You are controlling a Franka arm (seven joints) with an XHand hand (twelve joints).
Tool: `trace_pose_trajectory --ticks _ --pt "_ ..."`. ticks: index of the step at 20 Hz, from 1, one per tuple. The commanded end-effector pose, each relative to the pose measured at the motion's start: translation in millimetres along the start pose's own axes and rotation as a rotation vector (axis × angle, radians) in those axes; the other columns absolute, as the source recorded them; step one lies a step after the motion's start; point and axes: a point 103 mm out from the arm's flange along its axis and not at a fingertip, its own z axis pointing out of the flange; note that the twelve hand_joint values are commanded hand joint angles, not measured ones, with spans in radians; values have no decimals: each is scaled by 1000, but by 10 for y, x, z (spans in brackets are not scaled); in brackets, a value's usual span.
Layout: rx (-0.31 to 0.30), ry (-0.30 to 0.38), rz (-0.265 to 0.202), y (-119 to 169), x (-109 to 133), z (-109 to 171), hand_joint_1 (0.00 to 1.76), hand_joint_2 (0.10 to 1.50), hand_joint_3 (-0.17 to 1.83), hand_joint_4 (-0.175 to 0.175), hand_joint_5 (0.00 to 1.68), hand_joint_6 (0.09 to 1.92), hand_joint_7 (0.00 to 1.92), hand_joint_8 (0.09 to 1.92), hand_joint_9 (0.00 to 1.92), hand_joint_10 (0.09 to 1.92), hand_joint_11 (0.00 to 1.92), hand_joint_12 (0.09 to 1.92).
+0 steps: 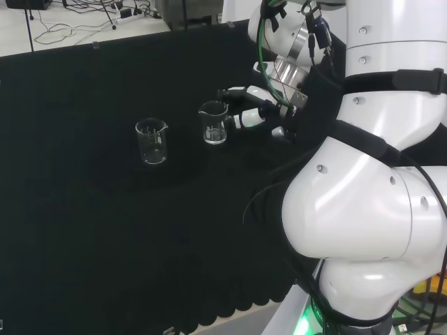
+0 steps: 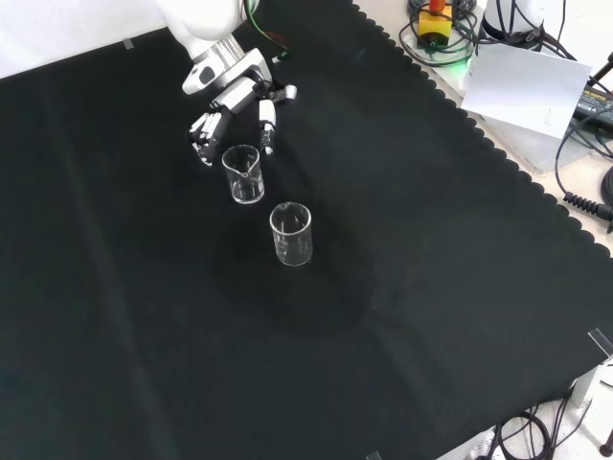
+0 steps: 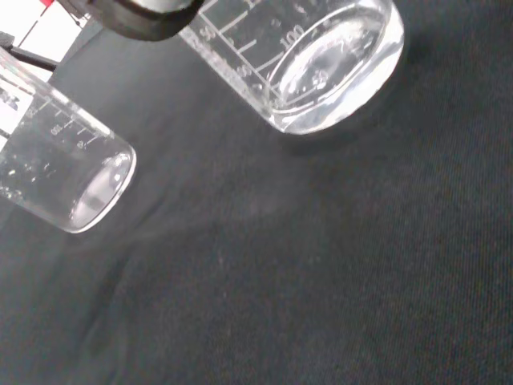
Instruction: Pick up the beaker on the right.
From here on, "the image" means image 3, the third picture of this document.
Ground black bench cloth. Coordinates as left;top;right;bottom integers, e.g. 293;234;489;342
0;0;513;385

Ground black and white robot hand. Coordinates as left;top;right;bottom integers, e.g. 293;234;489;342
59;0;205;42

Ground black tripod leg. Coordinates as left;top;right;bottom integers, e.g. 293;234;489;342
0;31;57;73

